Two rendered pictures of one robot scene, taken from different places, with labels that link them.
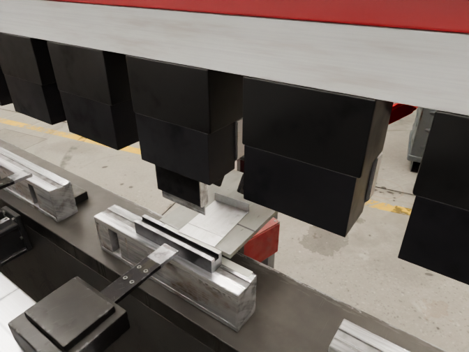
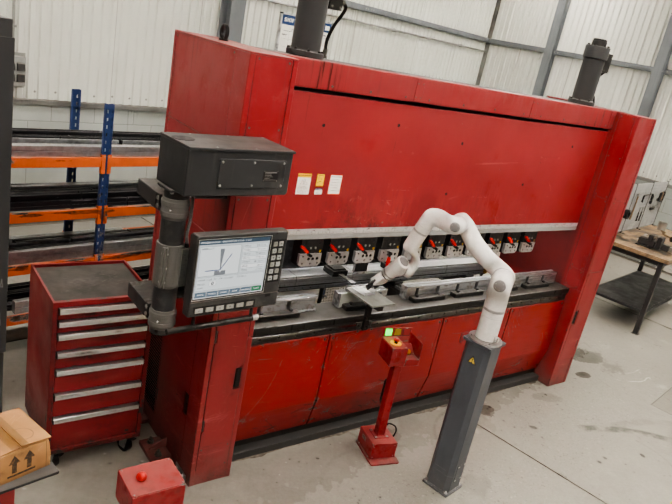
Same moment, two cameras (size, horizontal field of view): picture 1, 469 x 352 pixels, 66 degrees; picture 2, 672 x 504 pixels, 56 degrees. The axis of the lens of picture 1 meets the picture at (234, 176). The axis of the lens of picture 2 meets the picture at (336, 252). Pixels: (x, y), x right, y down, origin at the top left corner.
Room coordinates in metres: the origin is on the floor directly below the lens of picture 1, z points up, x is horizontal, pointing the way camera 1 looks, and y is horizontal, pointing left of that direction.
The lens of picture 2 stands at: (1.37, -3.54, 2.43)
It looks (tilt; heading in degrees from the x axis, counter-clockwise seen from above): 18 degrees down; 106
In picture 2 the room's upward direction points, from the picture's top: 12 degrees clockwise
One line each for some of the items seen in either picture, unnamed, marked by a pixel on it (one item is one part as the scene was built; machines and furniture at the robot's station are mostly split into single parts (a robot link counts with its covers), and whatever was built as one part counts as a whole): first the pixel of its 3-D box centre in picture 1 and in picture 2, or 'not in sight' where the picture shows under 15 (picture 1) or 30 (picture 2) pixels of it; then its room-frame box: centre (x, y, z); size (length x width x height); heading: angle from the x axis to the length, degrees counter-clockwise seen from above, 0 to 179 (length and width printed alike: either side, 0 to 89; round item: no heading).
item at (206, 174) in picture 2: not in sight; (215, 238); (0.18, -1.20, 1.53); 0.51 x 0.25 x 0.85; 60
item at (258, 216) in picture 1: (232, 206); (370, 296); (0.65, 0.01, 1.00); 0.26 x 0.18 x 0.01; 145
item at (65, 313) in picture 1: (113, 289); (342, 274); (0.40, 0.19, 1.01); 0.26 x 0.12 x 0.05; 145
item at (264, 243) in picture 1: (239, 224); (400, 346); (0.91, -0.01, 0.75); 0.20 x 0.16 x 0.18; 41
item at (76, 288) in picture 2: not in sight; (86, 363); (-0.62, -0.93, 0.50); 0.50 x 0.50 x 1.00; 55
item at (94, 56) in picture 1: (103, 90); (386, 246); (0.64, 0.23, 1.26); 0.15 x 0.09 x 0.17; 55
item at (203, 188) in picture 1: (181, 182); (360, 267); (0.53, 0.09, 1.13); 0.10 x 0.02 x 0.10; 55
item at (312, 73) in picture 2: not in sight; (477, 98); (0.91, 0.62, 2.23); 3.00 x 0.10 x 0.14; 55
